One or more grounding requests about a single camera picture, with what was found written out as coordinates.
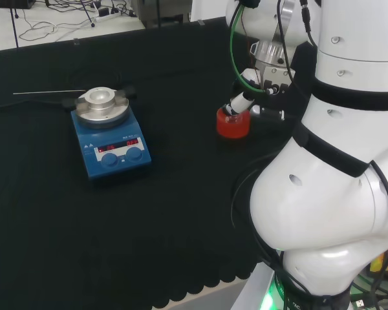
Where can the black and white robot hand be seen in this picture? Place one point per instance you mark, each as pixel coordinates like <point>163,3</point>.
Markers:
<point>278,76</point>

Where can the white power strip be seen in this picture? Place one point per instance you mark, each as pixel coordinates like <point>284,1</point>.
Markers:
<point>106,16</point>

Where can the grey tape piece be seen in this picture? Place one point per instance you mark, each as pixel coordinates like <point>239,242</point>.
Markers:
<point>200,22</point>
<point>76,41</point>

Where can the black box device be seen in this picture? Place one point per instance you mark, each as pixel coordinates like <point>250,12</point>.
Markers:
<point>14,4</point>

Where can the blue heater with steel block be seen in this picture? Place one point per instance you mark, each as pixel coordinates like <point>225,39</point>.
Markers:
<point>116,161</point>

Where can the grey cabinet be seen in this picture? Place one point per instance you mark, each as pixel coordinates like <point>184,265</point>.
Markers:
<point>161,13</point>

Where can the black table cloth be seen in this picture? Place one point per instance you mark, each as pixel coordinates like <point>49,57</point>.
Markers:
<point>148,226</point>

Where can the yellow stop button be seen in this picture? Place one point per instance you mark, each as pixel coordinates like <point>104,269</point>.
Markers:
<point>376,264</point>

